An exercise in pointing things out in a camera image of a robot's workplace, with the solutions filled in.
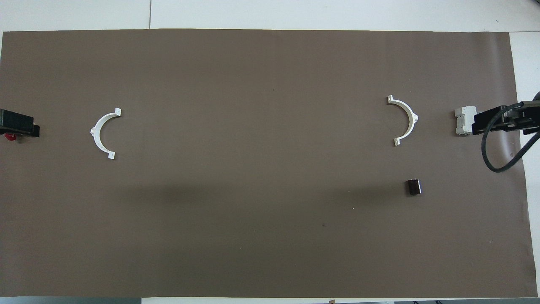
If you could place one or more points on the small black cylinder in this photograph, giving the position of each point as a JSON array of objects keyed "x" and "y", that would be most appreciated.
[{"x": 414, "y": 187}]

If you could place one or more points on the brown table mat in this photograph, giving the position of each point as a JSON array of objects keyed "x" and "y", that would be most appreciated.
[{"x": 270, "y": 169}]

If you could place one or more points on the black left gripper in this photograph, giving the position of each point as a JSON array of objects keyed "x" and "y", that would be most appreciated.
[{"x": 14, "y": 119}]

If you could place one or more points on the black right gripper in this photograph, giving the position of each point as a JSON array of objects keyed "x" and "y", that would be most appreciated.
[{"x": 502, "y": 116}]

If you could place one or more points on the gray circuit breaker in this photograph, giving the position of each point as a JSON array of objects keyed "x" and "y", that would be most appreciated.
[{"x": 463, "y": 120}]

